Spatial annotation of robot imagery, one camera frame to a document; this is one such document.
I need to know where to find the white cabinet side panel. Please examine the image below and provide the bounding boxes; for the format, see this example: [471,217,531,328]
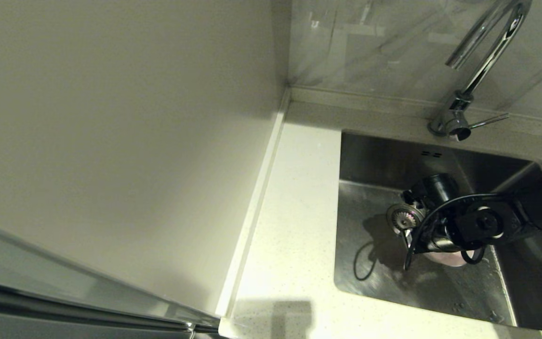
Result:
[0,0,291,317]

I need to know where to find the stainless steel sink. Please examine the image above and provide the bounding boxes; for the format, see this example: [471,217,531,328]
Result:
[333,129,542,336]

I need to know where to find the pink bowl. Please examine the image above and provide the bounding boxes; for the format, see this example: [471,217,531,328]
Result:
[423,250,477,268]

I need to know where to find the round metal drain strainer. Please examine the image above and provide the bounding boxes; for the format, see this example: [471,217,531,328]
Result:
[386,203,425,236]

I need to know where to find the chrome faucet lever handle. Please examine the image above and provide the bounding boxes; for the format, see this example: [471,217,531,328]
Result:
[469,113,510,130]

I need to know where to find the chrome gooseneck faucet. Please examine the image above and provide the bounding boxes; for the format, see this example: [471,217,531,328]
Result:
[428,0,533,142]

